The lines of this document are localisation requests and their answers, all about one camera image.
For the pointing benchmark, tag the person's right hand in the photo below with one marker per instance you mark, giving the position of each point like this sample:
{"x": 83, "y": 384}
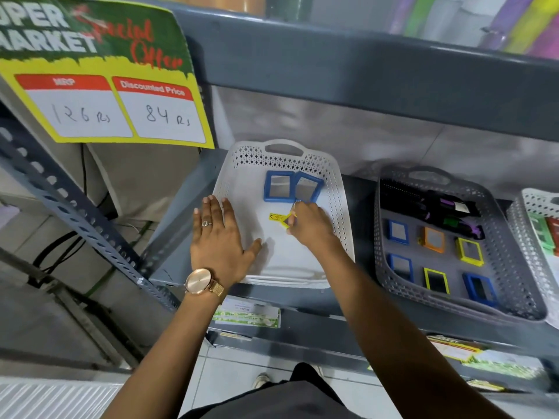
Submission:
{"x": 312, "y": 229}

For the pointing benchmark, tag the person's left hand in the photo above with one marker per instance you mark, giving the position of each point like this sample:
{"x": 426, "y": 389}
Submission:
{"x": 218, "y": 248}

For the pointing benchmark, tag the person's left thumb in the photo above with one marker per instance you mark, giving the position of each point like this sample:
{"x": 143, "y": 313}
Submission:
{"x": 253, "y": 253}

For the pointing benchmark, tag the person's left middle finger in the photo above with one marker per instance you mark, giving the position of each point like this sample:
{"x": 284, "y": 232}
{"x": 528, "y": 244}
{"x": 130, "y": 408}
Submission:
{"x": 219, "y": 213}

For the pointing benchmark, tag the person's left little finger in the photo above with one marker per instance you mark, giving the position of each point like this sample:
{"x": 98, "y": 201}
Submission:
{"x": 197, "y": 220}

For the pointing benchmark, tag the person's right fingers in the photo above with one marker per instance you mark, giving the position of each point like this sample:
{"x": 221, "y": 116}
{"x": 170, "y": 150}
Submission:
{"x": 301, "y": 215}

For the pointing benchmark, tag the yellow framed small mirror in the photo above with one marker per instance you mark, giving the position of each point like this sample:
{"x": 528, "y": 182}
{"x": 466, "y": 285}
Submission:
{"x": 279, "y": 217}
{"x": 436, "y": 280}
{"x": 470, "y": 251}

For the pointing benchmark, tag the white perforated plastic basket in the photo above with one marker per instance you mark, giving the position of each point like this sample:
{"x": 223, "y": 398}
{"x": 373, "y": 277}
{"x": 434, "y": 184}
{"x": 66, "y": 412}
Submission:
{"x": 526, "y": 239}
{"x": 279, "y": 253}

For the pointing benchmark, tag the person's right forearm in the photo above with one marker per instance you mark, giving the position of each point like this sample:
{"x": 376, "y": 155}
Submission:
{"x": 406, "y": 335}

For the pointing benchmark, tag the person's left forearm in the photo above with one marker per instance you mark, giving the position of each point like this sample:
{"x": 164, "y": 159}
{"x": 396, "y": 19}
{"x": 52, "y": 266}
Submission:
{"x": 170, "y": 353}

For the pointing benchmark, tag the blue framed small mirror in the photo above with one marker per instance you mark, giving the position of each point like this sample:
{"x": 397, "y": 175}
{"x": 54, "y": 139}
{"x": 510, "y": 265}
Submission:
{"x": 308, "y": 188}
{"x": 400, "y": 267}
{"x": 278, "y": 185}
{"x": 480, "y": 289}
{"x": 396, "y": 231}

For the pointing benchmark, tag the rose gold wristwatch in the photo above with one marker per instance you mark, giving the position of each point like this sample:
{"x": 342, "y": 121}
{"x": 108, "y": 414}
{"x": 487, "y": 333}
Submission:
{"x": 200, "y": 281}

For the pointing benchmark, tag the green white shelf label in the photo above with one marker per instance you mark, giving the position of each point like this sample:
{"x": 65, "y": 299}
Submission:
{"x": 502, "y": 364}
{"x": 246, "y": 315}

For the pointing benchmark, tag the beige cardboard panel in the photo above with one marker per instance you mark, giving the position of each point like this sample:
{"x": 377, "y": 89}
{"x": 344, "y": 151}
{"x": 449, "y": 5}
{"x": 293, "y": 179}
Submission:
{"x": 135, "y": 178}

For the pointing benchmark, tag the person's shoe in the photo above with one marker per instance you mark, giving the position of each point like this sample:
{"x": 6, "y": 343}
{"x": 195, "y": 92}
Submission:
{"x": 262, "y": 380}

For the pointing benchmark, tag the pile of black packaged combs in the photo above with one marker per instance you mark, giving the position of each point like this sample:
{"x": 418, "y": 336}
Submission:
{"x": 432, "y": 207}

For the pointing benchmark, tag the orange framed small mirror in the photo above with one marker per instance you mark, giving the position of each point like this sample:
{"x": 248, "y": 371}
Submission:
{"x": 432, "y": 239}

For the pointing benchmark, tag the person's dark clothing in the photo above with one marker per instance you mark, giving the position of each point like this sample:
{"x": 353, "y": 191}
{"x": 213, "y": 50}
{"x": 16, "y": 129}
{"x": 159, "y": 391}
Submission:
{"x": 279, "y": 399}

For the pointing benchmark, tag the grey metal shelf rack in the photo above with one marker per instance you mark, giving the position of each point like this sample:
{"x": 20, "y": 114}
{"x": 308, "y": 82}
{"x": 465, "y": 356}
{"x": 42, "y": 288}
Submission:
{"x": 371, "y": 69}

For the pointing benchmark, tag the green yellow offer sign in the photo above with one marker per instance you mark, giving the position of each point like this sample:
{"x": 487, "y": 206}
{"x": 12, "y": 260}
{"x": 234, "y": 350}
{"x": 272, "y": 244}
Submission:
{"x": 105, "y": 69}

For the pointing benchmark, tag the yellow white shelf label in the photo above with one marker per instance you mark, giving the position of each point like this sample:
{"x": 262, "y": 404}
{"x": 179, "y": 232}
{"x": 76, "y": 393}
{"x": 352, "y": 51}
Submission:
{"x": 454, "y": 347}
{"x": 484, "y": 384}

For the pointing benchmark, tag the grey perforated plastic basket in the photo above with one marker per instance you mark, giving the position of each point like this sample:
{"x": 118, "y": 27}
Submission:
{"x": 502, "y": 257}

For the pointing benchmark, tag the white corrugated panel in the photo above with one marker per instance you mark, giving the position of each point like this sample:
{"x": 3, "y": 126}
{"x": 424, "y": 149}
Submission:
{"x": 48, "y": 399}

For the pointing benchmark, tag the green packaged item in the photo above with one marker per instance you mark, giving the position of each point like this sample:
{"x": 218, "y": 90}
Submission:
{"x": 541, "y": 231}

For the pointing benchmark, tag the red packaged item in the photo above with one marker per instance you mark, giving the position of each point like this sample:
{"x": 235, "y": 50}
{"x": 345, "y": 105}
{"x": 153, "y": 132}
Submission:
{"x": 553, "y": 235}

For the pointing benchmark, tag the row of coloured paper rolls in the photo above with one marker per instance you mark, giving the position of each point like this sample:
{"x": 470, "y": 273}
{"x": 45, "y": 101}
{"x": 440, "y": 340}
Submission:
{"x": 471, "y": 19}

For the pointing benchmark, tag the grey slotted angle post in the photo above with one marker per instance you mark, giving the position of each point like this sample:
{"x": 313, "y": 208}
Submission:
{"x": 65, "y": 200}

